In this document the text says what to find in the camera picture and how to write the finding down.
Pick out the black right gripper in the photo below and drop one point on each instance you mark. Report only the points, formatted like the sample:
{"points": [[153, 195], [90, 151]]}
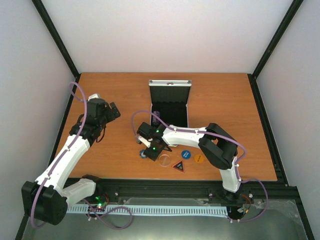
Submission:
{"points": [[152, 155]]}

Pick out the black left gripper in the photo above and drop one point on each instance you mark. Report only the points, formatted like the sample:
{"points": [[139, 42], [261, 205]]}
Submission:
{"points": [[111, 115]]}

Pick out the aluminium poker case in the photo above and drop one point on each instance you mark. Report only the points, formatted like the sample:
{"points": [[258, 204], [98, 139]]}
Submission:
{"points": [[169, 100]]}

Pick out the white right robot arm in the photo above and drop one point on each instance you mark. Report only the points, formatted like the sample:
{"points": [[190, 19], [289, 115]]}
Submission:
{"points": [[219, 148]]}

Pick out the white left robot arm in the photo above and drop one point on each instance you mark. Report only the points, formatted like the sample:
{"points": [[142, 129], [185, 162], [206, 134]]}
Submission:
{"points": [[47, 198]]}

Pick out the blue white poker chip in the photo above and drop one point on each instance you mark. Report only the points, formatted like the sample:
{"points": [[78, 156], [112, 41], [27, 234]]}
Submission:
{"points": [[142, 154]]}

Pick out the clear round disc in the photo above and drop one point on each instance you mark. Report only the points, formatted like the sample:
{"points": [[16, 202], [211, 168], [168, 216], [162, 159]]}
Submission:
{"points": [[164, 160]]}

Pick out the blue round token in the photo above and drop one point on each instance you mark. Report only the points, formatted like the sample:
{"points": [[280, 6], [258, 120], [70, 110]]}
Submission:
{"points": [[186, 154]]}

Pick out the black red triangle token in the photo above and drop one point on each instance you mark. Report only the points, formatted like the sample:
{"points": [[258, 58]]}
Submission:
{"points": [[179, 166]]}

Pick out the orange round token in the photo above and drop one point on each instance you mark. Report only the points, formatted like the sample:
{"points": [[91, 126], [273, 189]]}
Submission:
{"points": [[199, 158]]}

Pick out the black aluminium frame rail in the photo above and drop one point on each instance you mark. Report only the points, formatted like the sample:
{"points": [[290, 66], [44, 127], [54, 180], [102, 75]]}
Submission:
{"points": [[200, 190]]}

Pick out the white cable duct strip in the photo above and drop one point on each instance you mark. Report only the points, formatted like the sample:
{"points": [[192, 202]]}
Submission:
{"points": [[164, 210]]}

